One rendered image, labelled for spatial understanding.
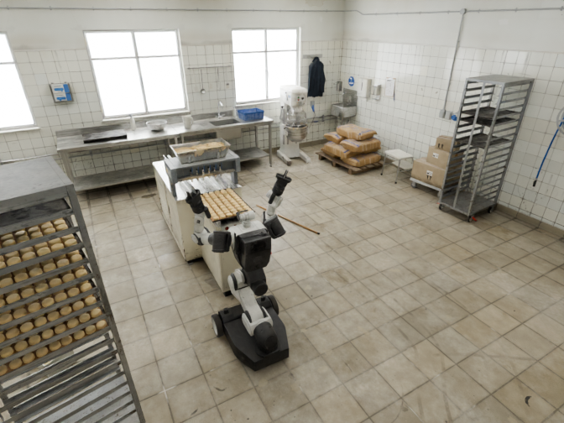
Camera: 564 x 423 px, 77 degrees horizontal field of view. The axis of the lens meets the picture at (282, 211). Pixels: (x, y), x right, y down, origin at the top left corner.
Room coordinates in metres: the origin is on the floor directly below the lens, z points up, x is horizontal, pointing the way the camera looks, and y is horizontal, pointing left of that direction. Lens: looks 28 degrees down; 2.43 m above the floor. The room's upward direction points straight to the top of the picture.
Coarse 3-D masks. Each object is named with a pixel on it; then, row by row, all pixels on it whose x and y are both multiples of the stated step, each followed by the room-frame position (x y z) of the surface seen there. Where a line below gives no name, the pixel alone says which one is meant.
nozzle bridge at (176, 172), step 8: (232, 152) 3.74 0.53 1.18; (168, 160) 3.48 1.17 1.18; (176, 160) 3.48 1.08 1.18; (208, 160) 3.48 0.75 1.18; (216, 160) 3.48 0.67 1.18; (224, 160) 3.50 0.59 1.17; (232, 160) 3.63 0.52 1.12; (168, 168) 3.35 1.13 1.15; (176, 168) 3.27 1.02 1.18; (184, 168) 3.30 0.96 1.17; (192, 168) 3.42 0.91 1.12; (200, 168) 3.46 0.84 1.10; (224, 168) 3.58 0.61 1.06; (232, 168) 3.60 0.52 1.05; (240, 168) 3.58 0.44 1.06; (168, 176) 3.42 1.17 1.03; (176, 176) 3.26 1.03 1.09; (184, 176) 3.38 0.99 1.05; (192, 176) 3.37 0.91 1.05; (200, 176) 3.40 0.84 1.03; (232, 176) 3.69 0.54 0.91
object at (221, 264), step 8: (208, 224) 2.93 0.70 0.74; (208, 248) 3.03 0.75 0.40; (208, 256) 3.07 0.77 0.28; (216, 256) 2.81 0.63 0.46; (224, 256) 2.74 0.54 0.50; (232, 256) 2.78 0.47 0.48; (208, 264) 3.11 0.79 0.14; (216, 264) 2.84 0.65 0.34; (224, 264) 2.74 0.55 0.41; (232, 264) 2.78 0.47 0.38; (216, 272) 2.86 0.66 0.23; (224, 272) 2.74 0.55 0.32; (232, 272) 2.77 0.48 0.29; (224, 280) 2.73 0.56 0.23; (224, 288) 2.73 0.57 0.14; (240, 288) 2.84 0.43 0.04
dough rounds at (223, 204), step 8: (216, 192) 3.26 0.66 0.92; (224, 192) 3.25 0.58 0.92; (232, 192) 3.25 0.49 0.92; (208, 200) 3.10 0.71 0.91; (216, 200) 3.08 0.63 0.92; (224, 200) 3.08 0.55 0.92; (232, 200) 3.08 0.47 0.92; (240, 200) 3.08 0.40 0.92; (208, 208) 2.91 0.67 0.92; (216, 208) 2.91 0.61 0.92; (224, 208) 2.91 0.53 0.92; (232, 208) 2.91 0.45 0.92; (240, 208) 2.90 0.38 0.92; (248, 208) 2.90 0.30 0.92; (216, 216) 2.76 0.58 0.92; (224, 216) 2.76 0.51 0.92; (232, 216) 2.80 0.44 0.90
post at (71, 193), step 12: (72, 192) 1.41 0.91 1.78; (72, 204) 1.40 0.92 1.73; (84, 228) 1.41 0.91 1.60; (84, 240) 1.40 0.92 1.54; (96, 264) 1.41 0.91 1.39; (96, 276) 1.40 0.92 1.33; (108, 300) 1.42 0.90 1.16; (108, 312) 1.41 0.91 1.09; (120, 348) 1.41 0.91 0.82; (120, 360) 1.41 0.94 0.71; (132, 384) 1.41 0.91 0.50; (132, 396) 1.40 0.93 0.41; (144, 420) 1.42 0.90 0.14
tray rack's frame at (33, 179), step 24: (0, 168) 1.61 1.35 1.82; (24, 168) 1.61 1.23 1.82; (48, 168) 1.61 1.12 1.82; (0, 192) 1.33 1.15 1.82; (24, 192) 1.33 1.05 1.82; (48, 192) 1.36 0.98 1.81; (0, 384) 1.38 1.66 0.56; (96, 384) 1.67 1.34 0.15; (72, 408) 1.50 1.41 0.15; (96, 408) 1.50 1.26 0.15
